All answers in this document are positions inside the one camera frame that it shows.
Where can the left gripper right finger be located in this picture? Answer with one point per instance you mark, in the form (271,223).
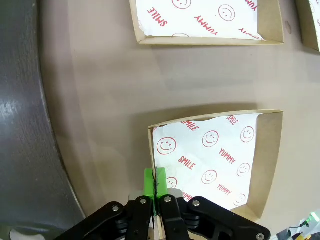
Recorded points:
(190,220)

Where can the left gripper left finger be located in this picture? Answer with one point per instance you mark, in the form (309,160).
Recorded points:
(130,220)

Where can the brown cardboard box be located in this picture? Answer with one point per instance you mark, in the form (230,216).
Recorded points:
(303,25)
(271,22)
(268,155)

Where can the white smiley print paper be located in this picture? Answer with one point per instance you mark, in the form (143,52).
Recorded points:
(212,157)
(316,12)
(200,12)

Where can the green plastic item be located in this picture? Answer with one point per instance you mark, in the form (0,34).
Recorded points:
(314,216)

